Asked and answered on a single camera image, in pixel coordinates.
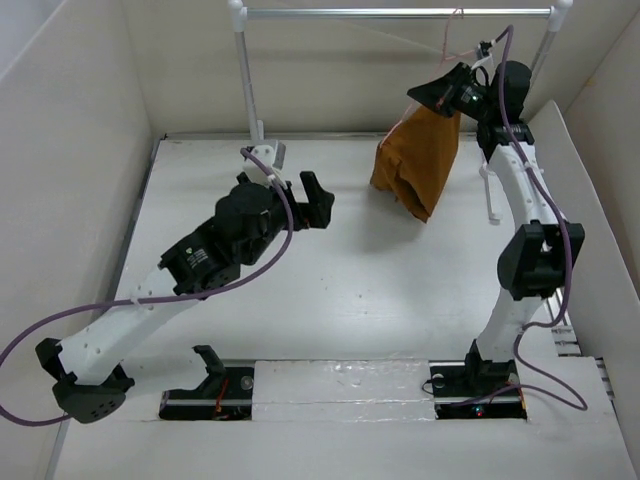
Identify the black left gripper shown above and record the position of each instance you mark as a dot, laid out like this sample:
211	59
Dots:
314	212

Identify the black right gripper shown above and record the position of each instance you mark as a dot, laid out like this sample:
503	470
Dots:
440	95

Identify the brown trousers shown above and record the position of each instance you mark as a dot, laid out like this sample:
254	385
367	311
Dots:
414	161

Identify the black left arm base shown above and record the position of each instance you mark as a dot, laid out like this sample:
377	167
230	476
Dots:
225	394

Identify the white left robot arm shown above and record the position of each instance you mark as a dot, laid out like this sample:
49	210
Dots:
96	369

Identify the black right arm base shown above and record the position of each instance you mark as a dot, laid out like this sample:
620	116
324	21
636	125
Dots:
474	389

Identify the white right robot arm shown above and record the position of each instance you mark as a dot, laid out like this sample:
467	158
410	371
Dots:
533	265

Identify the white foam board strip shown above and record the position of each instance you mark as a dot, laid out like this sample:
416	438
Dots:
375	391

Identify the silver white clothes rack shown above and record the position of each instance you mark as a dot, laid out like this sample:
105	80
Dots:
339	94

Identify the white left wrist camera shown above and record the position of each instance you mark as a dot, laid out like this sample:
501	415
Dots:
262	162

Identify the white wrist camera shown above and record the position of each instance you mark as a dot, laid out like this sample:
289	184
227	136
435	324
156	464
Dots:
262	162
484	54

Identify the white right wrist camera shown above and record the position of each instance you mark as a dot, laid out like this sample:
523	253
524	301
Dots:
484	54

